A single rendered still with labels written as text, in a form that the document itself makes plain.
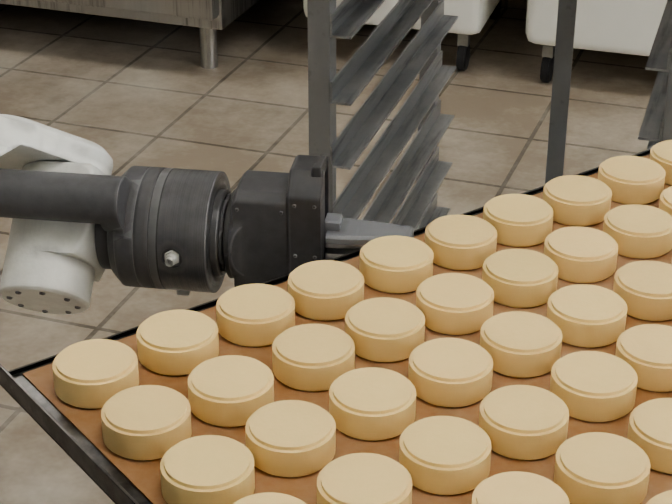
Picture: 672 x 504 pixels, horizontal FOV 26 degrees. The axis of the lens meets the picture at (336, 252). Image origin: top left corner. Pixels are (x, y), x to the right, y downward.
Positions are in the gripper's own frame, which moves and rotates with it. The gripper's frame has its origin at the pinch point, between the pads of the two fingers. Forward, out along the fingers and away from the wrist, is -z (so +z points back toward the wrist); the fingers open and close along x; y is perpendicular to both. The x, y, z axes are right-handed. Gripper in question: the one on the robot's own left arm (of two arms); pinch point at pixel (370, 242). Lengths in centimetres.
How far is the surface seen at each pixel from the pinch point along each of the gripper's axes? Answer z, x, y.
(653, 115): -25, -23, 83
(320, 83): 17, -21, 82
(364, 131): 13, -32, 93
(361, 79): 13, -23, 90
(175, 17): 91, -85, 284
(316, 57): 17, -17, 82
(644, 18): -36, -78, 281
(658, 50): -25, -14, 82
